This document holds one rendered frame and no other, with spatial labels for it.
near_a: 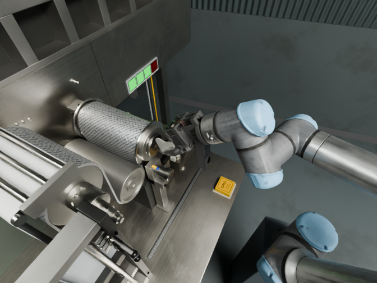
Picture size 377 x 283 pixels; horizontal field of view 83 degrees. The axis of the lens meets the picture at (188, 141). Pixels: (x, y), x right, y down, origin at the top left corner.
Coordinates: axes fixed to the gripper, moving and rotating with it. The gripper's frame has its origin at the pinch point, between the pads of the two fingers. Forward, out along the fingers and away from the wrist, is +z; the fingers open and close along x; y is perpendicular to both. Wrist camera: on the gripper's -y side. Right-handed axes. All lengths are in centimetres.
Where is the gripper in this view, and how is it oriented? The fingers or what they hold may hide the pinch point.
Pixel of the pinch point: (165, 146)
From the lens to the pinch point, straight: 68.1
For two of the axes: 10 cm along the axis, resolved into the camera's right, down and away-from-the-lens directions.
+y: -5.7, -7.3, -3.9
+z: -6.8, 1.4, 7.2
